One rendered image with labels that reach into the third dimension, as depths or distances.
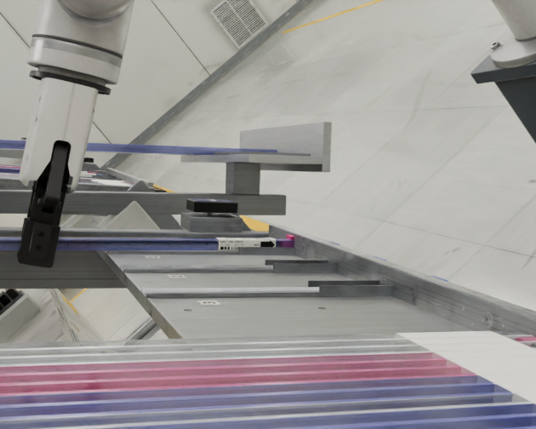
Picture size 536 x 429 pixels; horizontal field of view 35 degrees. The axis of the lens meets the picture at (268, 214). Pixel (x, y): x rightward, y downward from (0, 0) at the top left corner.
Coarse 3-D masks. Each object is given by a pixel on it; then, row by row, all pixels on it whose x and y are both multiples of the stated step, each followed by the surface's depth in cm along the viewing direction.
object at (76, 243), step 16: (0, 240) 77; (16, 240) 78; (64, 240) 79; (80, 240) 79; (96, 240) 80; (112, 240) 80; (128, 240) 81; (144, 240) 81; (160, 240) 82; (176, 240) 82; (192, 240) 83; (208, 240) 83; (288, 240) 86
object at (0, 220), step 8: (0, 152) 496; (8, 152) 497; (16, 152) 498; (0, 216) 499; (8, 216) 500; (16, 216) 502; (24, 216) 503; (72, 216) 509; (80, 216) 510; (96, 216) 513; (0, 224) 500; (8, 224) 501; (16, 224) 502; (64, 224) 507; (72, 224) 509; (96, 224) 586
